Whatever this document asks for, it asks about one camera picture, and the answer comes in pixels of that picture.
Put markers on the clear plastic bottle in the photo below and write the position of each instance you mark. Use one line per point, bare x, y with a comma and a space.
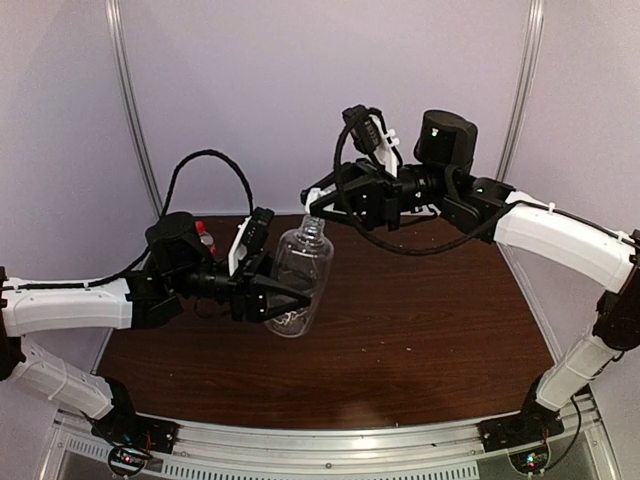
303, 261

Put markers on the aluminium frame post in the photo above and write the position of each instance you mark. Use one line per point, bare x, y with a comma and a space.
126, 85
533, 35

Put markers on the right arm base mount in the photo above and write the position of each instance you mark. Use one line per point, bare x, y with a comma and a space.
524, 435

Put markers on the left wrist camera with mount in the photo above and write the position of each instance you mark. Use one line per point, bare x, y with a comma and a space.
250, 238

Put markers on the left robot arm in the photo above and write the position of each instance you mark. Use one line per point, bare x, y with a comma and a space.
175, 265

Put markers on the front aluminium rail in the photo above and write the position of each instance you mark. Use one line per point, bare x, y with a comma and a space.
450, 450

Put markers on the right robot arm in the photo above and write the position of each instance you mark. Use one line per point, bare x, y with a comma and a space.
440, 182

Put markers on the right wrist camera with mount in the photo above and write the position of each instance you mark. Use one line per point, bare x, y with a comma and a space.
372, 138

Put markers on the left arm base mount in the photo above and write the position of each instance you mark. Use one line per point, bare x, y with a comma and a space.
133, 437

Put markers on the red-label cola bottle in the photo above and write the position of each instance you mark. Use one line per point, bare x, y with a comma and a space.
206, 238

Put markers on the right aluminium frame post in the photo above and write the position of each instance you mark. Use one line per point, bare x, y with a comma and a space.
533, 35

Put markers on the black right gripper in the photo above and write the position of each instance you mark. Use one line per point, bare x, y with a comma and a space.
375, 195

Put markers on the white bottle cap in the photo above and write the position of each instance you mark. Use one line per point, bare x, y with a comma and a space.
310, 195

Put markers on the left aluminium frame post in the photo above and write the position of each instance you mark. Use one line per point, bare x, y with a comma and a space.
126, 85

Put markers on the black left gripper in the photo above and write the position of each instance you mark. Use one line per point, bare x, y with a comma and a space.
249, 290

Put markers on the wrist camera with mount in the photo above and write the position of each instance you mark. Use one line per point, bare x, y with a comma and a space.
372, 138
250, 238

